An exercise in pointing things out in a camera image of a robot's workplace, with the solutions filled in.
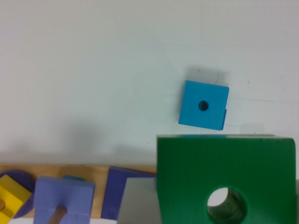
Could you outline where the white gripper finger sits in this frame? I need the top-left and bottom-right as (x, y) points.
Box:
(117, 177), (162, 224)

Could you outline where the green square block with hole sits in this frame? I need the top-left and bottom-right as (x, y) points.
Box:
(157, 135), (296, 224)

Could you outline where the dark purple square block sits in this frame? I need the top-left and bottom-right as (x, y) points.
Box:
(101, 166), (156, 220)

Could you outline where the light purple square block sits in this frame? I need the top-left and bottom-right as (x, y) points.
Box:
(34, 175), (95, 224)

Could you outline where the blue round block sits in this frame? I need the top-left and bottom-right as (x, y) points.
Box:
(63, 175), (85, 181)

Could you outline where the blue square block with hole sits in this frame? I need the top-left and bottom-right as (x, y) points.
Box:
(178, 80), (229, 131)

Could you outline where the yellow block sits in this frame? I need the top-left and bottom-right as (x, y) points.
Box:
(0, 175), (32, 224)

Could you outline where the wooden peg base board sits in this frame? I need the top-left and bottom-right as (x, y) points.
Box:
(0, 163), (158, 218)

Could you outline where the middle wooden peg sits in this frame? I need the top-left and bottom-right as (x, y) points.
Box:
(47, 206), (67, 224)

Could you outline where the dark purple round disc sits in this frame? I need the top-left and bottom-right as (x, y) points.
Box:
(0, 169), (36, 220)

